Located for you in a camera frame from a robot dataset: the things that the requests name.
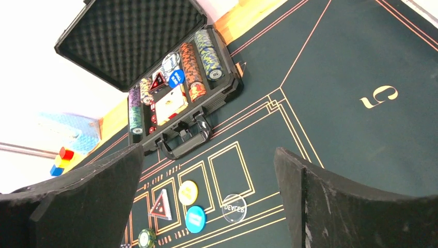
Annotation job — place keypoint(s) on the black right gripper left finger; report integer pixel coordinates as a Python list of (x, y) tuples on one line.
[(86, 207)]

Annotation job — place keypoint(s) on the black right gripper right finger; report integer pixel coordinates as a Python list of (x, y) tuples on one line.
[(324, 209)]

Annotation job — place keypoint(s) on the yellow big blind button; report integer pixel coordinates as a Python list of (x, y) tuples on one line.
[(188, 192)]

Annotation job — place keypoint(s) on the blue small blind button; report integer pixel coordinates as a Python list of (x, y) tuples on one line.
[(195, 219)]

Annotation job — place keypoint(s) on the blue toy cube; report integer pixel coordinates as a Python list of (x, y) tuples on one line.
[(56, 171)]

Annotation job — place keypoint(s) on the yellow toy cylinder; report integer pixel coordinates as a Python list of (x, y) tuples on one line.
[(60, 162)]

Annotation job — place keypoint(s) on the red toy cylinder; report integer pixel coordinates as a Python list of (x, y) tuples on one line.
[(66, 154)]

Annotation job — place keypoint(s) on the red triangular all-in marker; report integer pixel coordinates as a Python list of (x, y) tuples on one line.
[(161, 207)]

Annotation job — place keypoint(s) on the clear dealer button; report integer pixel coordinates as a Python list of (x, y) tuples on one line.
[(234, 208)]

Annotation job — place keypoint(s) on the purple-green chip row in case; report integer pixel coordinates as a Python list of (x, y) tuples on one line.
[(134, 104)]

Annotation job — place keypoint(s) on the playing card deck in case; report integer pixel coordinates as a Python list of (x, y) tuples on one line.
[(170, 105)]

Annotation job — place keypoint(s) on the green poker table mat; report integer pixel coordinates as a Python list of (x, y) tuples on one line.
[(350, 85)]

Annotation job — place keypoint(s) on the red triangle marker in case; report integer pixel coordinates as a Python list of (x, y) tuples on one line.
[(158, 83)]

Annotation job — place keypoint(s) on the blue button in case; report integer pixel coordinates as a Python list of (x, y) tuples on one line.
[(176, 78)]

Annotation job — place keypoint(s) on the black poker chip case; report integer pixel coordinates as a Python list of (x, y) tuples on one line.
[(122, 42)]

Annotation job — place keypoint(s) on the orange chip row in case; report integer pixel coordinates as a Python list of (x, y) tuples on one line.
[(192, 73)]

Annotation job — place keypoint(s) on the yellow-blue chip row in case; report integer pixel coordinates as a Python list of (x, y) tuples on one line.
[(209, 57)]

